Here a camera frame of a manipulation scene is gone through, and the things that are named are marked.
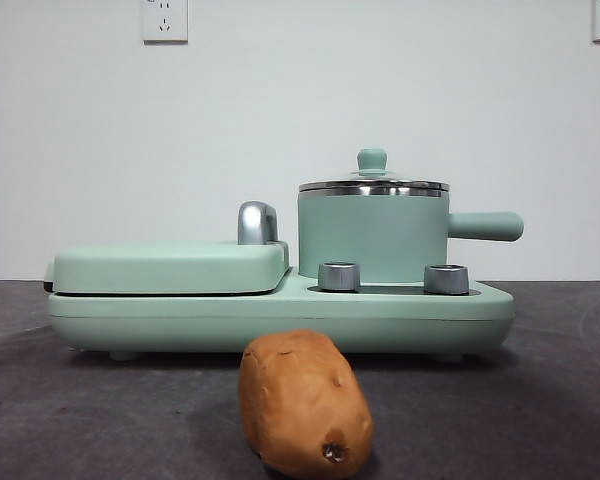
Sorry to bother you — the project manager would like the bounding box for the green hinged cover, silver handle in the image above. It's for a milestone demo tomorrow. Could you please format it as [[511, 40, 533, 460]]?
[[44, 200, 291, 296]]

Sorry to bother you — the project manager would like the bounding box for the silver control knob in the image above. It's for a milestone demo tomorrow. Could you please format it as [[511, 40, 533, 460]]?
[[423, 263, 469, 295], [318, 261, 362, 292]]

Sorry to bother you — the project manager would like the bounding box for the glass lid with green knob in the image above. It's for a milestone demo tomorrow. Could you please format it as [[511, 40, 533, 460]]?
[[298, 147, 451, 194]]

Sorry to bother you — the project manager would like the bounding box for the brown potato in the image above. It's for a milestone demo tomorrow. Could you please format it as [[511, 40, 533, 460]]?
[[237, 328, 375, 480]]

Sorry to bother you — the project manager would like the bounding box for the mint green pot with handle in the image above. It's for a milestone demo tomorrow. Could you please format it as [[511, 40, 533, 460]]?
[[297, 183, 525, 281]]

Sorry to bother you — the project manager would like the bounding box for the mint green breakfast machine base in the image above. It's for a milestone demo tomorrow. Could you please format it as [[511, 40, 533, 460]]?
[[47, 264, 515, 362]]

